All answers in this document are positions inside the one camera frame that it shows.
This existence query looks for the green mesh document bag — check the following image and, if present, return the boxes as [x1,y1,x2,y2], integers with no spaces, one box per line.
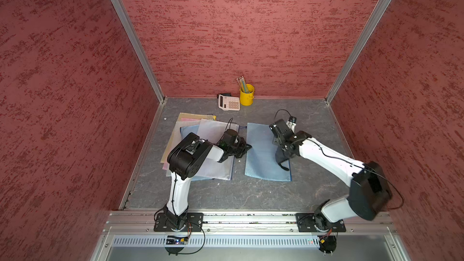
[161,118,201,171]

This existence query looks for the right aluminium corner post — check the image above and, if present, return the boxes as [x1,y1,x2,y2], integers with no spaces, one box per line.
[326,0,392,105]

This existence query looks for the left aluminium corner post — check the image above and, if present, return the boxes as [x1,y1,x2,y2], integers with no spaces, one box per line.
[110,0,166,105]

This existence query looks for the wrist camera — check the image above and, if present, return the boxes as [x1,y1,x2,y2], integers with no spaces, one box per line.
[286,116,297,132]
[219,129,241,146]

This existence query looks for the aluminium front rail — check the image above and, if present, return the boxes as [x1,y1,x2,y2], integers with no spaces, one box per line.
[91,210,410,261]

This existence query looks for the yellow mesh document bag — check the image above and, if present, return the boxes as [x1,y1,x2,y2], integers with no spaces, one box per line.
[160,112,218,164]

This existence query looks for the yellow pen cup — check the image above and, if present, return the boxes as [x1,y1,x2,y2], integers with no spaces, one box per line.
[239,84,254,106]

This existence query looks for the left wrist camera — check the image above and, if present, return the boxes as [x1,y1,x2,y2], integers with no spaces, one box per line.
[219,129,241,146]

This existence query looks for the white mesh document bag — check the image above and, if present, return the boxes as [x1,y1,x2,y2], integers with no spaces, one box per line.
[195,119,234,180]

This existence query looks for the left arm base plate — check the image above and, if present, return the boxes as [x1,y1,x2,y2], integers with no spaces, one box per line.
[153,212,204,233]

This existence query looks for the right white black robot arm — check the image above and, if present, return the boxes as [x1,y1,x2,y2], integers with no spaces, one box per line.
[269,120,393,232]

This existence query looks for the pink desk calculator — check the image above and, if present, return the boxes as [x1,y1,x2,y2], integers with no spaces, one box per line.
[217,94,240,111]

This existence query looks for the coloured pencils bundle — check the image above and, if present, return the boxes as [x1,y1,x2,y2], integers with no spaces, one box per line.
[236,76,249,94]

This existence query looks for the light blue document bag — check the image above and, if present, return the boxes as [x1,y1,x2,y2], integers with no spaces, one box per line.
[180,124,215,181]

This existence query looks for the blue mesh document bag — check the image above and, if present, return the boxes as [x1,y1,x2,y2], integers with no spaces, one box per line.
[245,123,292,182]

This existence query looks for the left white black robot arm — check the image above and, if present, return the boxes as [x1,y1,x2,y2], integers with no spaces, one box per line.
[163,129,252,230]

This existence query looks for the aluminium corner post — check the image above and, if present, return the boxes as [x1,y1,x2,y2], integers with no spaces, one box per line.
[326,0,392,105]
[110,0,166,105]

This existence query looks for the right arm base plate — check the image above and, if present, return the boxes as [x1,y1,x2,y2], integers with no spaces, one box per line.
[296,213,346,233]

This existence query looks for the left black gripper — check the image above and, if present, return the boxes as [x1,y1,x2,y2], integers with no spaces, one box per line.
[228,137,253,158]

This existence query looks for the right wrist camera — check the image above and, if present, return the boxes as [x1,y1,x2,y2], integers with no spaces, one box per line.
[286,116,297,132]

